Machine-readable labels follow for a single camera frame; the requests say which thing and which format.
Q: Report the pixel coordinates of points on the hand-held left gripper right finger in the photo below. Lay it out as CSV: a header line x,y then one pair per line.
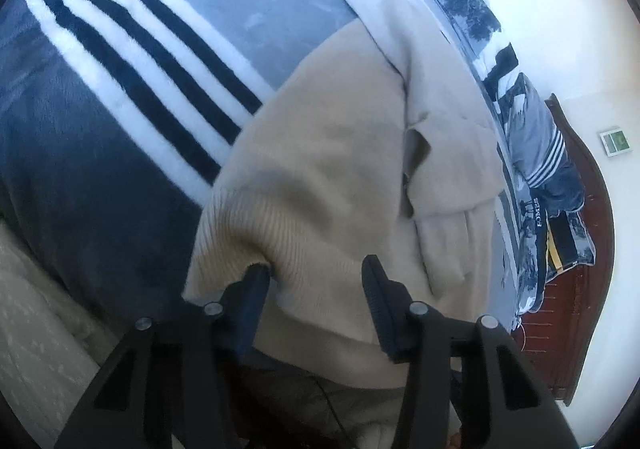
x,y
382,324

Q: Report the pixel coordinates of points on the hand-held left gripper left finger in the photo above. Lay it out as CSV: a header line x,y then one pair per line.
x,y
252,309

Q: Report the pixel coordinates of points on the cream knit sweater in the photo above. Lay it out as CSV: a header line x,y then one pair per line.
x,y
340,154

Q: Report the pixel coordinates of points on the blue striped blanket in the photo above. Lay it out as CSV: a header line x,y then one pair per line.
x,y
125,179

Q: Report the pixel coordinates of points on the wooden headboard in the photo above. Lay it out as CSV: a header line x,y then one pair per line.
x,y
565,329

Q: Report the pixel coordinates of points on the dark blue garment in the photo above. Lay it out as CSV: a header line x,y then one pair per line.
x,y
565,189

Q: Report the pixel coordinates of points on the grey striped garment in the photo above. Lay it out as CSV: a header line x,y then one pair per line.
x,y
535,129

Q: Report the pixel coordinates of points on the wall thermostat panel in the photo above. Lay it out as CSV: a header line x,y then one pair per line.
x,y
615,142

